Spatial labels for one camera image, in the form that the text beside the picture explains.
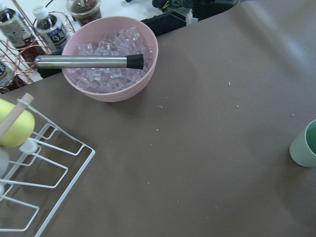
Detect green cup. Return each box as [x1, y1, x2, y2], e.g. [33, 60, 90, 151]
[289, 120, 316, 167]

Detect steel muddler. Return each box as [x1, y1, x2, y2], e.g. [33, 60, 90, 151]
[34, 54, 144, 69]

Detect pink bowl with ice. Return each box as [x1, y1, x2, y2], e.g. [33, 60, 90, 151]
[62, 16, 158, 102]

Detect iced coffee cup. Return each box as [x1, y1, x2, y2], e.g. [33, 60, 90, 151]
[66, 0, 102, 26]

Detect dark drink bottle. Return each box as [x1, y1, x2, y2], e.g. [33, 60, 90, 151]
[0, 0, 32, 48]
[33, 5, 70, 53]

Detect yellow cup on rack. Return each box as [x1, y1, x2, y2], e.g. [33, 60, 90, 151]
[0, 99, 35, 148]

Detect grey cup on rack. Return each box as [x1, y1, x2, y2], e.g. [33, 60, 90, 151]
[0, 147, 9, 177]

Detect white wire cup rack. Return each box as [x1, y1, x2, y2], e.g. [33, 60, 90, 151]
[0, 105, 95, 237]

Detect copper wire rack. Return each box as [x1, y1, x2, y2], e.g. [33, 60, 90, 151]
[0, 11, 62, 82]

